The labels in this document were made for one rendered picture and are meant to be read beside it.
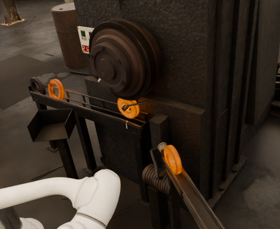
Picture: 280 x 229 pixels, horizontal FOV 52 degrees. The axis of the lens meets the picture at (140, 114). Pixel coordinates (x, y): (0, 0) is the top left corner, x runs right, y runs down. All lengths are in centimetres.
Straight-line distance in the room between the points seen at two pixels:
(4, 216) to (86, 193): 56
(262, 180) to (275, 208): 27
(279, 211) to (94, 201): 164
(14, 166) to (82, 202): 211
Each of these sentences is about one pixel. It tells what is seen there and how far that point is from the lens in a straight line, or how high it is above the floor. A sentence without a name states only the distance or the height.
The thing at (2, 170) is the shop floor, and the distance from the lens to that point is 301.
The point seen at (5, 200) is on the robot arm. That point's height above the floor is 110.
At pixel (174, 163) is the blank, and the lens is 148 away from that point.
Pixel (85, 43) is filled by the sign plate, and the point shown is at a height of 113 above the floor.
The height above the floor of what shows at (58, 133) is 60.
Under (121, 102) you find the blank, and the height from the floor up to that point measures 84.
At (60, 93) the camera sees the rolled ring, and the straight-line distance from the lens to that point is 241.
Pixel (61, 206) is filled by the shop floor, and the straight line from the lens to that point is 243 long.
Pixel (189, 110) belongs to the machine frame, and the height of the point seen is 87.
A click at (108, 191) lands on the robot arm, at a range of 91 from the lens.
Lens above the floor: 174
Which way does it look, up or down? 33 degrees down
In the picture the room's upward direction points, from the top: 7 degrees counter-clockwise
